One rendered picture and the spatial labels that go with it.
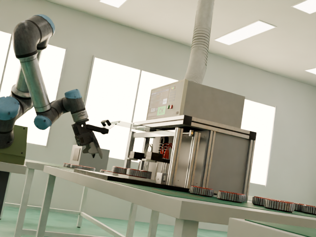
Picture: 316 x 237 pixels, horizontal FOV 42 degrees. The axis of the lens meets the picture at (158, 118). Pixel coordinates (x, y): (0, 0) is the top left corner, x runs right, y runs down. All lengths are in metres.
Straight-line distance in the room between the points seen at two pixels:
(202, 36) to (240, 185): 1.96
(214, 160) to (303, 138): 7.30
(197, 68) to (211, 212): 2.55
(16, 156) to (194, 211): 1.22
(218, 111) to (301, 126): 7.12
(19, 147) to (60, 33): 4.99
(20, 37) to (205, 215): 1.11
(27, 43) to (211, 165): 1.04
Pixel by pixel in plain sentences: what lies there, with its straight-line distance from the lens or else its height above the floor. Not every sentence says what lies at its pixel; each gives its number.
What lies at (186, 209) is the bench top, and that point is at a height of 0.73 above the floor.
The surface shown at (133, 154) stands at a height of 0.90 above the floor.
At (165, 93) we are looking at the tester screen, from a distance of 2.33.
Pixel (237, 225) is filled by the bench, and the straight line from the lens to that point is 0.77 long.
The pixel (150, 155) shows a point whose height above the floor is 0.90.
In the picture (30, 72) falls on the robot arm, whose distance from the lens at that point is 1.89.
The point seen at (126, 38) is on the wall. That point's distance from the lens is 7.38.
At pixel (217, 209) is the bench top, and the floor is 0.74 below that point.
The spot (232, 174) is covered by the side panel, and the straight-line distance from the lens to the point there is 2.16.
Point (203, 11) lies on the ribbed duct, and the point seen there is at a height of 2.38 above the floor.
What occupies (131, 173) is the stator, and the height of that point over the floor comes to 0.80.
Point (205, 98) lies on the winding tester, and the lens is 2.20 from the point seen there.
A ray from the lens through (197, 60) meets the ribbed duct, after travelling 3.69.
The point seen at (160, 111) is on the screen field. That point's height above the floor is 1.16.
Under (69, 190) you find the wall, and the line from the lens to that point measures 6.90.
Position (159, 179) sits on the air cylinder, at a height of 0.79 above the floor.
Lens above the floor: 0.80
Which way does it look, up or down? 8 degrees up
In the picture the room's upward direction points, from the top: 9 degrees clockwise
